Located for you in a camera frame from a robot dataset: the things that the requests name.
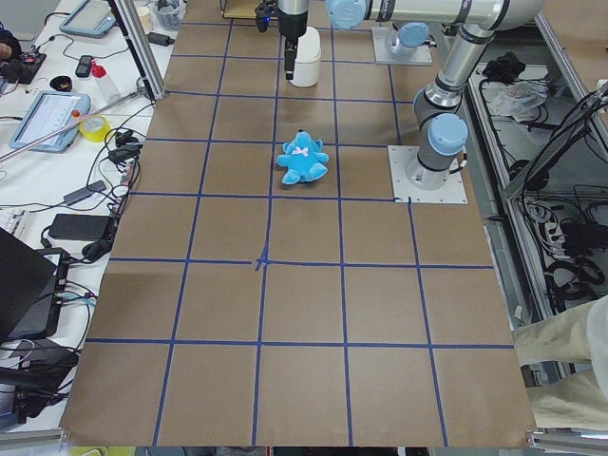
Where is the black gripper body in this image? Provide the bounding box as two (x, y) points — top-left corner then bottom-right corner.
(276, 0), (308, 40)

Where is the white trash can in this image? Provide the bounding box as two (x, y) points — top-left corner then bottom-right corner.
(289, 27), (321, 87)

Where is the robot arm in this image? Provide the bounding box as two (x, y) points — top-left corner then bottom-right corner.
(385, 22), (429, 54)
(326, 0), (544, 190)

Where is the blue teddy bear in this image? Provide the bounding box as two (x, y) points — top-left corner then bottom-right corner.
(276, 129), (329, 185)

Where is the red cap spray bottle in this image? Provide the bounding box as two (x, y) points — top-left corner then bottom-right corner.
(91, 60), (121, 103)

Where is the blue teach pendant far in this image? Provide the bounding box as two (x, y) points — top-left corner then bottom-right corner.
(59, 0), (116, 38)

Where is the blue teach pendant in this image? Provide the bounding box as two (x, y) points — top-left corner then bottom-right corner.
(59, 0), (116, 38)
(9, 90), (90, 148)

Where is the black remote phone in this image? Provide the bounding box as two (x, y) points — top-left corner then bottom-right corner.
(75, 54), (94, 78)

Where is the yellow tape roll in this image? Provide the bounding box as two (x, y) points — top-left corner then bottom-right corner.
(79, 115), (111, 143)

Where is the blue teach pendant near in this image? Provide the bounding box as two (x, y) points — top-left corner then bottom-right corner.
(9, 90), (90, 148)

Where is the black power adapter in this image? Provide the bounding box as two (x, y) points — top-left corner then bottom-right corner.
(48, 214), (110, 241)

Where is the black laptop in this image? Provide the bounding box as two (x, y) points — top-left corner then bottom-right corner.
(1, 230), (68, 342)

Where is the person in beige clothes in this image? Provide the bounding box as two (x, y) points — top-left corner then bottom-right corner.
(512, 294), (608, 433)

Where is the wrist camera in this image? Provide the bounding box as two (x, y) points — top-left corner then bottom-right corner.
(255, 0), (276, 33)

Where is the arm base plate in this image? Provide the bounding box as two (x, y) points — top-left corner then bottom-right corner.
(388, 145), (467, 204)
(372, 23), (432, 66)

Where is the aluminium frame post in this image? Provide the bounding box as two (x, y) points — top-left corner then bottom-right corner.
(108, 0), (165, 101)

